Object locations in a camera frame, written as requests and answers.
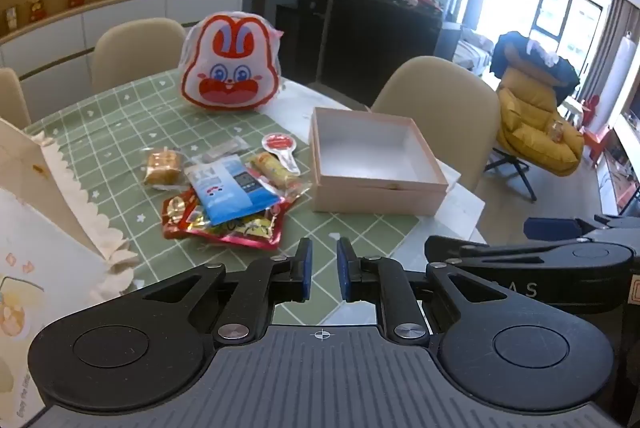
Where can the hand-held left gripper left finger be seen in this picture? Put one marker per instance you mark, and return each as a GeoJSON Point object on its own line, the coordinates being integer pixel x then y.
{"type": "Point", "coordinates": [305, 270]}

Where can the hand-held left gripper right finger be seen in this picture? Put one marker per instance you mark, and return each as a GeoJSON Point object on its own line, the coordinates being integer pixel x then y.
{"type": "Point", "coordinates": [345, 270]}

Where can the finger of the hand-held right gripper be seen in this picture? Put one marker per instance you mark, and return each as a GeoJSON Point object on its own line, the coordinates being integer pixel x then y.
{"type": "Point", "coordinates": [550, 228]}
{"type": "Point", "coordinates": [480, 253]}

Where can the yellow snack bar packet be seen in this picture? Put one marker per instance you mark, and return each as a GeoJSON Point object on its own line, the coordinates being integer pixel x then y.
{"type": "Point", "coordinates": [275, 170]}

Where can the blue white snack packet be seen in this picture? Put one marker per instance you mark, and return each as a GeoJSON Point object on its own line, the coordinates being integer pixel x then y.
{"type": "Point", "coordinates": [230, 190]}

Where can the pink cardboard box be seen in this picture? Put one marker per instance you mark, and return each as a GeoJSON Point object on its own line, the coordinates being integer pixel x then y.
{"type": "Point", "coordinates": [370, 148]}

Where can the red round spoon-shaped packet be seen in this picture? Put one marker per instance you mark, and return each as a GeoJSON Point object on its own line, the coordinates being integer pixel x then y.
{"type": "Point", "coordinates": [280, 145]}

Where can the red yellow cartoon snack packet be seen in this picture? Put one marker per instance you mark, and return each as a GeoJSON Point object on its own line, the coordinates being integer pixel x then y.
{"type": "Point", "coordinates": [185, 218]}

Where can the clear snack bar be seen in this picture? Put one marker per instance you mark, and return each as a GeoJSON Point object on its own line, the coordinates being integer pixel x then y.
{"type": "Point", "coordinates": [220, 150]}

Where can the brown cake packet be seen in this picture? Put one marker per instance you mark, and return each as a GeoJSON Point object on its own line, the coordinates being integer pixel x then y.
{"type": "Point", "coordinates": [162, 165]}

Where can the small clear jar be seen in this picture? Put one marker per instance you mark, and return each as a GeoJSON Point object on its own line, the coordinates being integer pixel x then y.
{"type": "Point", "coordinates": [557, 130]}

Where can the white media console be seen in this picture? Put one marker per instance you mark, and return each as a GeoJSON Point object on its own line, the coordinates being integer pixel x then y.
{"type": "Point", "coordinates": [620, 158]}

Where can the red plastic stool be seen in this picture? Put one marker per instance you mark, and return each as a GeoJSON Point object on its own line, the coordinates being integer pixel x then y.
{"type": "Point", "coordinates": [595, 138]}

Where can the yellow lounge chair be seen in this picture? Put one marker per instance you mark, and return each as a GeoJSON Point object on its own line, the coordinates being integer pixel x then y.
{"type": "Point", "coordinates": [530, 118]}

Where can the beige dining chair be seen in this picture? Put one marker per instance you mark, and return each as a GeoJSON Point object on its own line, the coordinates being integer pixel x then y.
{"type": "Point", "coordinates": [435, 98]}
{"type": "Point", "coordinates": [135, 50]}
{"type": "Point", "coordinates": [10, 98]}

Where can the white tower air conditioner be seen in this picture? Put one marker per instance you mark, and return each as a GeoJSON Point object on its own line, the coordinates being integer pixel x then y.
{"type": "Point", "coordinates": [621, 78]}

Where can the dark jacket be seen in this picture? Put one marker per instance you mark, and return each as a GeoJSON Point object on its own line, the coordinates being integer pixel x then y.
{"type": "Point", "coordinates": [520, 53]}

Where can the pale striped cloth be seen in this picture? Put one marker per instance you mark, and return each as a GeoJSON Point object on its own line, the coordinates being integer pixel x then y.
{"type": "Point", "coordinates": [472, 53]}

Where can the balcony glass door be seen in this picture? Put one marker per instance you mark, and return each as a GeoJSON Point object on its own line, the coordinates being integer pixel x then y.
{"type": "Point", "coordinates": [565, 18]}

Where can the white red rabbit face bag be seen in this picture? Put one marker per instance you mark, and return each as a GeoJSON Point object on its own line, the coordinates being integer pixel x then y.
{"type": "Point", "coordinates": [230, 63]}

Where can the black tall cabinet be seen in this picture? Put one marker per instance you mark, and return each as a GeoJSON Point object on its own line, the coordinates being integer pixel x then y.
{"type": "Point", "coordinates": [380, 38]}

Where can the black water dispenser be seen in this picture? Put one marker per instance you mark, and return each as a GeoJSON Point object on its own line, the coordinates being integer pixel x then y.
{"type": "Point", "coordinates": [300, 28]}

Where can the green checked tablecloth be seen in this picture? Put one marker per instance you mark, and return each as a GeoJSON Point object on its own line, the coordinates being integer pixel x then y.
{"type": "Point", "coordinates": [100, 133]}

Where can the white scalloped paper gift bag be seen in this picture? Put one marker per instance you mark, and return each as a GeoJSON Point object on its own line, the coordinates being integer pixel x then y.
{"type": "Point", "coordinates": [40, 248]}

